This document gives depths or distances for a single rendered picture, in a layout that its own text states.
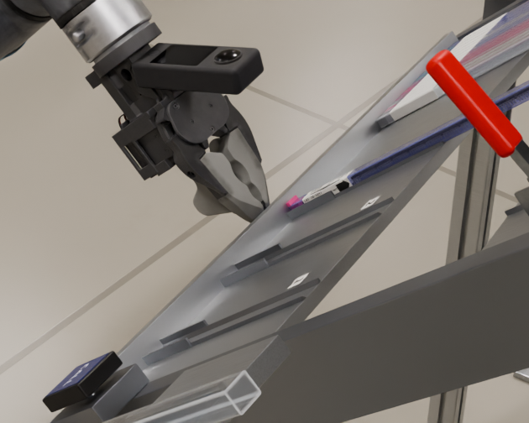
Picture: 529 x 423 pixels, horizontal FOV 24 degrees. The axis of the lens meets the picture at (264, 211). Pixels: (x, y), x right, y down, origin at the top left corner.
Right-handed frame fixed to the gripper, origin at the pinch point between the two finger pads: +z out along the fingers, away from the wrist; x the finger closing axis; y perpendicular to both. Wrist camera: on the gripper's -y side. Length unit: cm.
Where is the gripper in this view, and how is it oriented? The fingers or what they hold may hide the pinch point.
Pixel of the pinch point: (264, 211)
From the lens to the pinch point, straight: 113.7
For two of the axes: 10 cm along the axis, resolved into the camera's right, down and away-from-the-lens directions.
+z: 5.8, 8.0, 1.5
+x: -5.3, 5.1, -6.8
